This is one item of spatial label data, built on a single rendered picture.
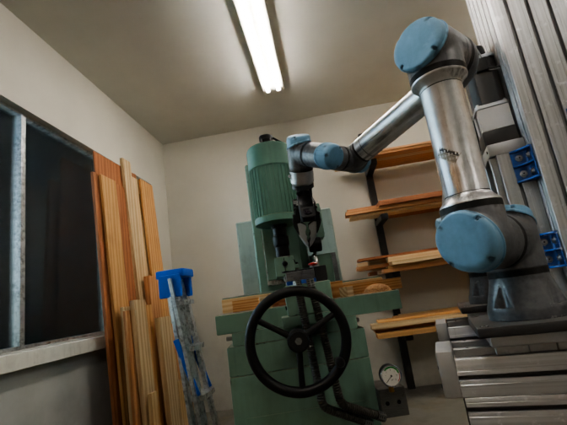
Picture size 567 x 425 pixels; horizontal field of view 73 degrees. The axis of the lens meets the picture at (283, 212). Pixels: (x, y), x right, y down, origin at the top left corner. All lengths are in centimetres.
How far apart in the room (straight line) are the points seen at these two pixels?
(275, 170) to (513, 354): 93
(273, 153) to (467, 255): 86
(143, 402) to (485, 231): 227
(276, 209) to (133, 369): 158
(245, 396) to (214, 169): 305
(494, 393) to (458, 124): 53
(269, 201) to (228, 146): 276
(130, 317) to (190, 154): 210
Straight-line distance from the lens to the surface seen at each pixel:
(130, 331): 262
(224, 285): 383
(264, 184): 141
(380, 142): 112
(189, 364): 213
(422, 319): 329
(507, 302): 92
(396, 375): 126
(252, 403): 130
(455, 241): 79
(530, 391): 92
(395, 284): 147
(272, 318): 126
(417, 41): 91
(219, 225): 390
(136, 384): 265
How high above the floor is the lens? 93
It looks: 12 degrees up
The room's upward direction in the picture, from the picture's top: 8 degrees counter-clockwise
